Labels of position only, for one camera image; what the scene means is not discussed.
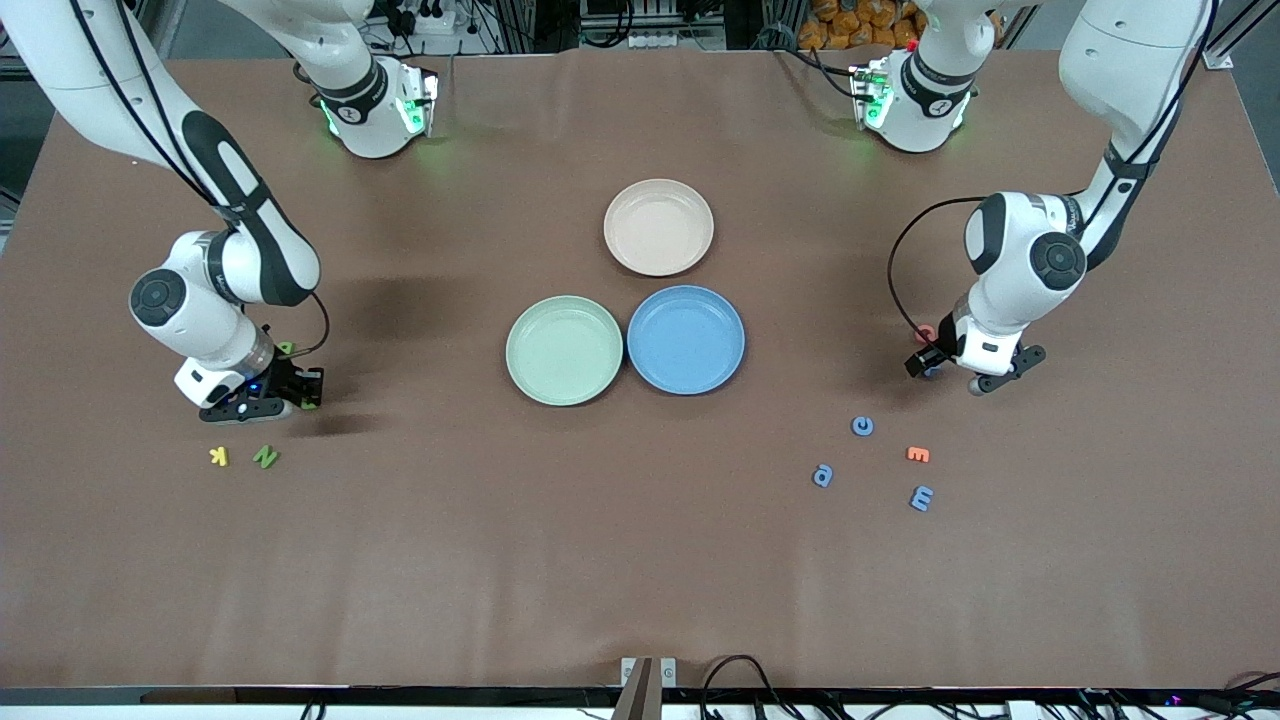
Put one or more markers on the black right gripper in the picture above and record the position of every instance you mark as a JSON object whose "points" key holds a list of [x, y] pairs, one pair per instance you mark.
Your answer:
{"points": [[284, 376]]}

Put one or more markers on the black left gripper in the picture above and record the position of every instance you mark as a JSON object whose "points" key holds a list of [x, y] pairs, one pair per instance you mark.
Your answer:
{"points": [[937, 345]]}

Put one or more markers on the green foam letter N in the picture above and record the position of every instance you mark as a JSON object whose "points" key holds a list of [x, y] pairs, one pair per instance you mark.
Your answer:
{"points": [[266, 457]]}

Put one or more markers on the blue foam letter c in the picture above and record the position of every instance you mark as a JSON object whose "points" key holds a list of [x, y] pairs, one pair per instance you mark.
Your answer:
{"points": [[855, 427]]}

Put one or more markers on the blue foam letter m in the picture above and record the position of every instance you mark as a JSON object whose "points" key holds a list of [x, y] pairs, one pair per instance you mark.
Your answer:
{"points": [[921, 498]]}

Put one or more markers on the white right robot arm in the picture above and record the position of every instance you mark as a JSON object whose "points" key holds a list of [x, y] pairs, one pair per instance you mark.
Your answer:
{"points": [[200, 320]]}

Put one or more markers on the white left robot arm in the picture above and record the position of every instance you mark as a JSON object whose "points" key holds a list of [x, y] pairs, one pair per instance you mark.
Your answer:
{"points": [[1010, 280]]}

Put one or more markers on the red foam letter Q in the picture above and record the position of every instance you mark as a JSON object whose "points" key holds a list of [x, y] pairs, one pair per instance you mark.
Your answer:
{"points": [[924, 332]]}

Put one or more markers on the yellow foam letter K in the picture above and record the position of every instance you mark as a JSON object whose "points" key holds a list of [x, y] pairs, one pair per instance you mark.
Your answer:
{"points": [[218, 456]]}

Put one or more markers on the blue foam letter a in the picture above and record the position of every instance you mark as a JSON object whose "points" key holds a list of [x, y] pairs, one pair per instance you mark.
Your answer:
{"points": [[831, 476]]}

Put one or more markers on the blue plate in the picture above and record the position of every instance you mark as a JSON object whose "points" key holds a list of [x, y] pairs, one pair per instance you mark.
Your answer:
{"points": [[685, 340]]}

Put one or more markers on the green plate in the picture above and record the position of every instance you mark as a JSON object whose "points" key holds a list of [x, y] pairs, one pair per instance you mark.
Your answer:
{"points": [[564, 350]]}

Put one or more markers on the base connector panel green light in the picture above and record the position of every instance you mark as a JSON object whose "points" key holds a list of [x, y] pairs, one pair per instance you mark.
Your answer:
{"points": [[420, 100], [868, 95]]}

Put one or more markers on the beige plate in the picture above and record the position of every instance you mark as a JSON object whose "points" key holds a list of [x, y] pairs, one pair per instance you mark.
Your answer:
{"points": [[658, 228]]}

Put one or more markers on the brown table cover mat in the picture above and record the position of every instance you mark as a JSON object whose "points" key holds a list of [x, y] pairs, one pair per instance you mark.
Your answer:
{"points": [[640, 550]]}

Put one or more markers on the bag of orange objects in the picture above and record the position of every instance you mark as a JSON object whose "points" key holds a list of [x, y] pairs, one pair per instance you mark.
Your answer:
{"points": [[850, 25]]}

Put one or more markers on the white power strip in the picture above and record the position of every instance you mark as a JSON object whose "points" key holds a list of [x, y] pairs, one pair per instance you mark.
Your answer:
{"points": [[660, 40], [440, 22]]}

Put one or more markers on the white metal bracket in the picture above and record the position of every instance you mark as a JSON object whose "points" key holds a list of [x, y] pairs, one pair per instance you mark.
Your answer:
{"points": [[668, 672]]}

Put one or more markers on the aluminium frame corner bracket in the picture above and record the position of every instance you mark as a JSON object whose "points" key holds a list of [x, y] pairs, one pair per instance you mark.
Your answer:
{"points": [[1217, 57]]}

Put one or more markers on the brown post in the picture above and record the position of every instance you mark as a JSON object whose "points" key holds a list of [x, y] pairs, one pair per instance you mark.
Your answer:
{"points": [[637, 695]]}

